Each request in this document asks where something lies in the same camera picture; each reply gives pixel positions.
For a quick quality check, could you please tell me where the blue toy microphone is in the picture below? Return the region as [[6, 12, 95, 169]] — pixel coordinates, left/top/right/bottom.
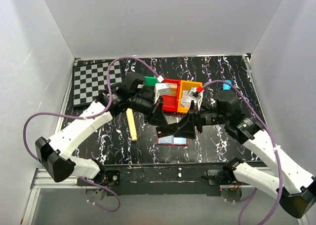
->
[[223, 80, 232, 90]]

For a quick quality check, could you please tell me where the wooden rolling pin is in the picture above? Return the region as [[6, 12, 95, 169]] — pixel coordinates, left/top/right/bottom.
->
[[126, 109, 137, 142]]

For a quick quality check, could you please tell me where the red leather card holder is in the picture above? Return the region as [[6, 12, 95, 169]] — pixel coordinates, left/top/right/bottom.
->
[[157, 136, 188, 146]]

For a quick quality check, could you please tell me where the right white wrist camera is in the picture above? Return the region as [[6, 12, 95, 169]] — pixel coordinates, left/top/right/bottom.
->
[[188, 86, 204, 110]]

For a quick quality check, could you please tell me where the black credit card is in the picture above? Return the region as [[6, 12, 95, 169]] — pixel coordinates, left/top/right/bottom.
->
[[156, 126, 177, 138]]

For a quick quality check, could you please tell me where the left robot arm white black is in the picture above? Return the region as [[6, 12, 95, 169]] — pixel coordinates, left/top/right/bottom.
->
[[35, 72, 170, 185]]

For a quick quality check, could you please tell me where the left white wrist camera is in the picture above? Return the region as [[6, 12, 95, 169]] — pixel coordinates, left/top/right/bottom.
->
[[154, 83, 171, 104]]

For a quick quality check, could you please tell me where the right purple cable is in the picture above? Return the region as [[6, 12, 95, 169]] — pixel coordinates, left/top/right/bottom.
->
[[197, 79, 282, 225]]

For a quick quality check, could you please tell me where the white card stack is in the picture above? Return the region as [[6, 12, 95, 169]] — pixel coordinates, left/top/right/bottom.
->
[[180, 96, 191, 108]]

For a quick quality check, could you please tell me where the black and grey chessboard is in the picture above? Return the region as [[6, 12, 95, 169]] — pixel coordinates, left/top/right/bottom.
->
[[72, 60, 122, 107]]

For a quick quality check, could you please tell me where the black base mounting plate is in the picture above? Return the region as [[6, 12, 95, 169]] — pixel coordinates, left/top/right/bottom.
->
[[77, 162, 254, 197]]

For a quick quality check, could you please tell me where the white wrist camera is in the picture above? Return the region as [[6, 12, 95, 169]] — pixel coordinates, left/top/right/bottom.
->
[[188, 86, 204, 110], [154, 83, 171, 104]]

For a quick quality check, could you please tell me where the green plastic bin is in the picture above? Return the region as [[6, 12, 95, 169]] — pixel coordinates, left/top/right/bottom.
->
[[145, 76, 158, 87]]

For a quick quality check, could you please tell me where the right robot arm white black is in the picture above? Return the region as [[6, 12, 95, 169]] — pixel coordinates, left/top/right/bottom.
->
[[174, 88, 316, 219]]

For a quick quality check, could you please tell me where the brown card stack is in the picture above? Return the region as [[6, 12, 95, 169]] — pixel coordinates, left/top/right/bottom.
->
[[169, 83, 178, 96]]

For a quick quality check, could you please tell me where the orange plastic bin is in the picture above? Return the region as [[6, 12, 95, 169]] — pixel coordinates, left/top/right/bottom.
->
[[177, 80, 202, 113]]

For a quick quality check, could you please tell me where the red plastic bin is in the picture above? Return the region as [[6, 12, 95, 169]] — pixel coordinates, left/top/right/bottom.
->
[[162, 78, 181, 113]]

